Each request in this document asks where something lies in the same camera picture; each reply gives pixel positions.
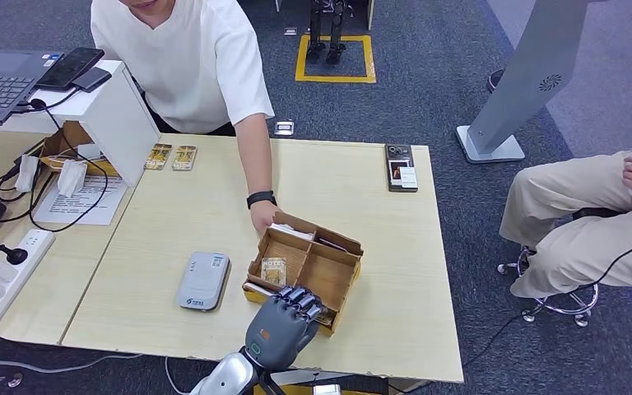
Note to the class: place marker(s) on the hotel key card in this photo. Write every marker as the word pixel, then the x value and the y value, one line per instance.
pixel 273 271

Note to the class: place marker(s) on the printed paper sheet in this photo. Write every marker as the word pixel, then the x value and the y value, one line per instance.
pixel 62 210

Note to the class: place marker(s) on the brown cardboard box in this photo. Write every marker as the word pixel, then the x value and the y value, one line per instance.
pixel 68 136

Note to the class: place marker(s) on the grey card reader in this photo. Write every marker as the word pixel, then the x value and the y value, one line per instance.
pixel 202 281

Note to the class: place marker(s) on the yellow room key card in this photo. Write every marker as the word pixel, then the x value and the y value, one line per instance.
pixel 327 317

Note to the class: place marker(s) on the black smartphone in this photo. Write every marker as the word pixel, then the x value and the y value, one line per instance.
pixel 69 68

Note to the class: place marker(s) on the yellow floor tape square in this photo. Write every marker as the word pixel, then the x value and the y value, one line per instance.
pixel 335 79

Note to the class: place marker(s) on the black round base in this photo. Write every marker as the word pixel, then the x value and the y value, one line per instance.
pixel 493 79

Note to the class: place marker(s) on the chrome stool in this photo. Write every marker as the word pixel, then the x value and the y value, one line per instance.
pixel 591 212

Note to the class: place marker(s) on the person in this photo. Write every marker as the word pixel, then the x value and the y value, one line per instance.
pixel 567 185
pixel 196 82

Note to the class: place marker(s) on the white card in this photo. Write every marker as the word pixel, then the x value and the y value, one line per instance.
pixel 259 289

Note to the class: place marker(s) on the silver floor socket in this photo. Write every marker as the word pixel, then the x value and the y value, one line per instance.
pixel 284 128

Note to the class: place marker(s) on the grey kiosk stand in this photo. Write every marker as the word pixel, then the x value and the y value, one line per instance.
pixel 534 71

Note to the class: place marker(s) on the cardboard organizer box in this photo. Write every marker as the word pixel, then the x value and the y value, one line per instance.
pixel 327 272

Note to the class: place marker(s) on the white desk riser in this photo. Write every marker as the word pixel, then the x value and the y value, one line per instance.
pixel 114 125

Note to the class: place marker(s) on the white paper slips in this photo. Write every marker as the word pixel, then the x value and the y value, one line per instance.
pixel 291 231

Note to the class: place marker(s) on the black plug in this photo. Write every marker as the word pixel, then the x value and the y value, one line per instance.
pixel 15 255

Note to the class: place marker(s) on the black right camera bracket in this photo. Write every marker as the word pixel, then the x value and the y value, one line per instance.
pixel 272 384

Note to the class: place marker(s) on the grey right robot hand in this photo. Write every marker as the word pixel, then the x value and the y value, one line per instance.
pixel 280 330

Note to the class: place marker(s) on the person's left forearm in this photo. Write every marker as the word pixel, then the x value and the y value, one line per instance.
pixel 256 152

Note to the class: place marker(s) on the small floor plate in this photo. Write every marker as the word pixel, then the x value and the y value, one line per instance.
pixel 290 31

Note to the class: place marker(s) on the white folded mask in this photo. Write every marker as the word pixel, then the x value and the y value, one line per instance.
pixel 70 179
pixel 25 174

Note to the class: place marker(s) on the white frame post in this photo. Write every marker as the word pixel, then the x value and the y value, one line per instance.
pixel 370 13
pixel 277 5

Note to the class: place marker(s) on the white power strip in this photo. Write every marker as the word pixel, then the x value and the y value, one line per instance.
pixel 35 245

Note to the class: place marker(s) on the yellow card stack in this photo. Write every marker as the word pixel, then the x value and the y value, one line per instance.
pixel 158 157
pixel 184 158

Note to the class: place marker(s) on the white desk foot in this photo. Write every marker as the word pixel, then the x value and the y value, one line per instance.
pixel 316 376

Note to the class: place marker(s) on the black wristwatch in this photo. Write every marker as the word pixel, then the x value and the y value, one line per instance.
pixel 261 198

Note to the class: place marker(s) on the brown smartphone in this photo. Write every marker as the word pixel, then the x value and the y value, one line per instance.
pixel 401 169

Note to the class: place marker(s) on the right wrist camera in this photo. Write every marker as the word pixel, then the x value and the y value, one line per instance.
pixel 327 390

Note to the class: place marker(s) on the pale wooden desk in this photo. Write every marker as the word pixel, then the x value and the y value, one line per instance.
pixel 43 305
pixel 392 272

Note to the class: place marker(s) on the humanoid robot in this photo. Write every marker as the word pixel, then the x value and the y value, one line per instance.
pixel 336 53

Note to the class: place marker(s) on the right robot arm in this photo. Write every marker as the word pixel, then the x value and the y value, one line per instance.
pixel 229 376

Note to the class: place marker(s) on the person's left hand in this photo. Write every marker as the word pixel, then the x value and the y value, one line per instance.
pixel 264 215

